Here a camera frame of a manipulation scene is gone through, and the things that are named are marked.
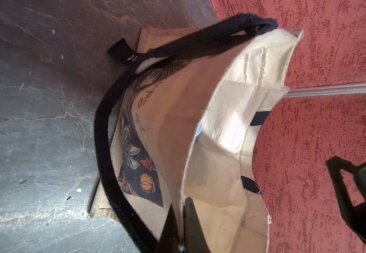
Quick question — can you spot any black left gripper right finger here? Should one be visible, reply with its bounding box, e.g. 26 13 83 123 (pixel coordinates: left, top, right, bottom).
184 197 210 253

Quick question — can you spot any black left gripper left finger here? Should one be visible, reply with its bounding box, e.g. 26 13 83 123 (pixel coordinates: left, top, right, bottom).
155 205 179 253

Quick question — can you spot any blue hourglass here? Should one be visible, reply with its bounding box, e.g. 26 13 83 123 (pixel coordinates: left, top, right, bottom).
195 123 203 143

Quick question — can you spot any cream canvas bag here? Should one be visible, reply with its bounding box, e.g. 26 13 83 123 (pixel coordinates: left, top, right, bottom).
94 14 304 253

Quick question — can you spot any aluminium corner post right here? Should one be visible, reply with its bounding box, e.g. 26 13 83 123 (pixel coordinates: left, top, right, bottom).
284 82 366 98

